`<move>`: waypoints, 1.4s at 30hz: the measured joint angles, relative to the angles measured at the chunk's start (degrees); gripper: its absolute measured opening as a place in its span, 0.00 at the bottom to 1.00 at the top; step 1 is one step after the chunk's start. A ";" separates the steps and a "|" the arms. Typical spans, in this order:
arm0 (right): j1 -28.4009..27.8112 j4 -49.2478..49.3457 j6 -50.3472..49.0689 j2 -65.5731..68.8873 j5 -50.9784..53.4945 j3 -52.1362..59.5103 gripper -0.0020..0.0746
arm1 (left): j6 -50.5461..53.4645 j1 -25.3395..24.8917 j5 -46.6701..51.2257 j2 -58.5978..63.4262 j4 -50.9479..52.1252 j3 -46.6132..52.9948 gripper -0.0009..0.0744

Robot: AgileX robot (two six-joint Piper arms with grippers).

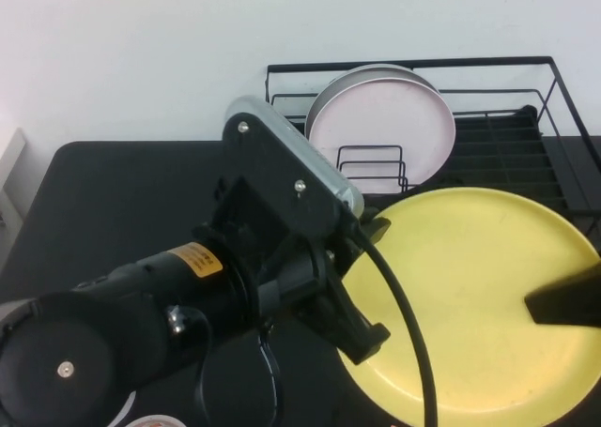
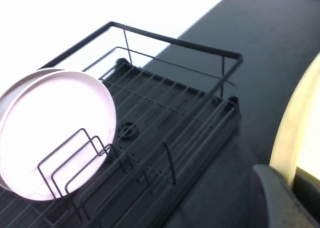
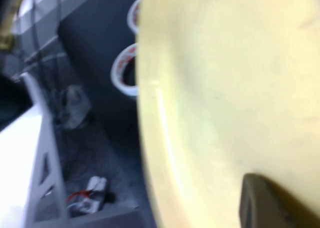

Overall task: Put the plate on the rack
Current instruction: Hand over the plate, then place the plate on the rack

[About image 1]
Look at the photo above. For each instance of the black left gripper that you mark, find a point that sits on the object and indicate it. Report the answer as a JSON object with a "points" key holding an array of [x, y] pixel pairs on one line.
{"points": [[291, 277]]}

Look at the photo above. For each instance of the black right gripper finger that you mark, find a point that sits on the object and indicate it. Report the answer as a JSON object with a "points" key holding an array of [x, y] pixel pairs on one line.
{"points": [[568, 302]]}

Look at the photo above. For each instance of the yellow round plate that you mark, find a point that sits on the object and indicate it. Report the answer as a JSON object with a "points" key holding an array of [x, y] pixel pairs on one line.
{"points": [[469, 281]]}

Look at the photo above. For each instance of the pink round plate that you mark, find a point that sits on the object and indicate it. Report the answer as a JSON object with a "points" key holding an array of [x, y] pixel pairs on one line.
{"points": [[375, 122]]}

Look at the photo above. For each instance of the grey round plate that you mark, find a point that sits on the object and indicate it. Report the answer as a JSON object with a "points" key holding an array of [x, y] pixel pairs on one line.
{"points": [[335, 83]]}

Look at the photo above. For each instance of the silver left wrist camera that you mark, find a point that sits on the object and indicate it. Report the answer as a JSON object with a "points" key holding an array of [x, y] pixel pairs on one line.
{"points": [[277, 164]]}

